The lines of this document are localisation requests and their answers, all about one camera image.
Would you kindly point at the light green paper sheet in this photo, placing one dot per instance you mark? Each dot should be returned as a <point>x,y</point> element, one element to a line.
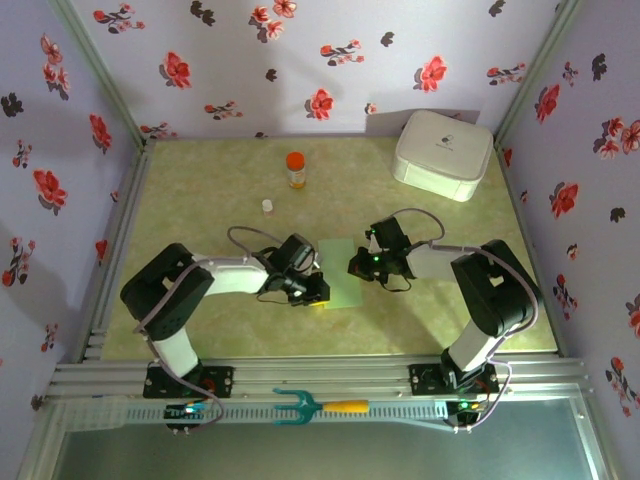
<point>337,270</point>

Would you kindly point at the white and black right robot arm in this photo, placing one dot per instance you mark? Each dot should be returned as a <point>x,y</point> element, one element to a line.
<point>495,290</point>

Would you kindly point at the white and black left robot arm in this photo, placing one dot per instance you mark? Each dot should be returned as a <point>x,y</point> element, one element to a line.
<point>235,275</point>

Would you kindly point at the small white cap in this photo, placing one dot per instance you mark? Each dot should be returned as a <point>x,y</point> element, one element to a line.
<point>268,207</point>

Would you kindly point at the orange-capped bottle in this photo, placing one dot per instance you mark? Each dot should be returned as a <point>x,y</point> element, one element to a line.
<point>295,162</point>

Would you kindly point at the white plastic box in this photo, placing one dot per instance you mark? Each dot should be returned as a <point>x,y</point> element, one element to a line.
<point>440,152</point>

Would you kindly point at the aluminium frame rail with slots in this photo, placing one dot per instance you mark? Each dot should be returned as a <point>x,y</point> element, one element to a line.
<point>325,375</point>

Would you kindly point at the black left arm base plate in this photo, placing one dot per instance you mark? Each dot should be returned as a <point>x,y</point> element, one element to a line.
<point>227,372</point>

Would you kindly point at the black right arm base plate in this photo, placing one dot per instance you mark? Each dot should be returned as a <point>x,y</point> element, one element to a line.
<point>420,380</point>

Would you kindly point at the aluminium table side rail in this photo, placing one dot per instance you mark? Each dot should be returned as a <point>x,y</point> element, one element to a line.
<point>136,175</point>
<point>510,185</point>

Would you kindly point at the aluminium frame post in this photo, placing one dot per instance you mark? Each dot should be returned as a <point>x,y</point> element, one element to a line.
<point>537,70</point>
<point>101,70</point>

